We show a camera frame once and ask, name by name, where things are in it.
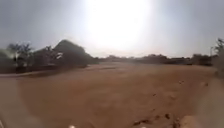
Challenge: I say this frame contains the tree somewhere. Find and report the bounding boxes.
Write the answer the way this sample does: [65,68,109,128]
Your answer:
[213,37,224,73]

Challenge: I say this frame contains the row of trees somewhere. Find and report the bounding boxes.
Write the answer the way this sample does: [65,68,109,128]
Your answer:
[0,42,64,74]

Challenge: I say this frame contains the dark hill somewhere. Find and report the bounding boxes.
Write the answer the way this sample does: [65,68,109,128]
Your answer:
[49,39,100,68]

